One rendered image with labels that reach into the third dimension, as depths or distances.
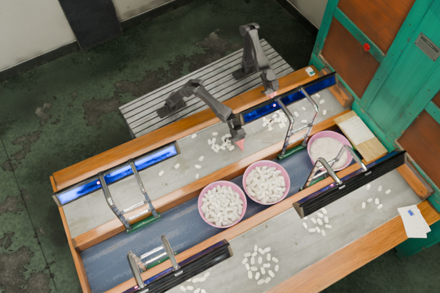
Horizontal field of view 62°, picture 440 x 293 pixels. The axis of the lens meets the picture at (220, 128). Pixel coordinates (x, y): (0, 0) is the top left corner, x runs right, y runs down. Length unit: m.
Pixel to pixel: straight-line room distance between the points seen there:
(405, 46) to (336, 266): 1.13
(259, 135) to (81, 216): 1.12
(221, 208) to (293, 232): 0.40
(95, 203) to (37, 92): 1.81
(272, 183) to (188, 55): 1.91
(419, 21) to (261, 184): 1.12
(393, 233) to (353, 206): 0.23
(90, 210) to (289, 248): 1.09
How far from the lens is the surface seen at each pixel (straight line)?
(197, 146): 2.21
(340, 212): 2.14
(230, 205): 2.06
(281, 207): 2.05
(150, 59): 3.67
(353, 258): 2.07
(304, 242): 2.05
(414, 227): 2.23
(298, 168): 2.26
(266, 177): 2.14
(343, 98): 2.40
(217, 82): 2.57
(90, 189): 1.84
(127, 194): 2.14
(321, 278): 2.00
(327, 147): 2.31
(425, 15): 1.87
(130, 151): 2.23
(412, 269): 3.03
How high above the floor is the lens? 2.68
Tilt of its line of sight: 59 degrees down
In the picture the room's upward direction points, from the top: straight up
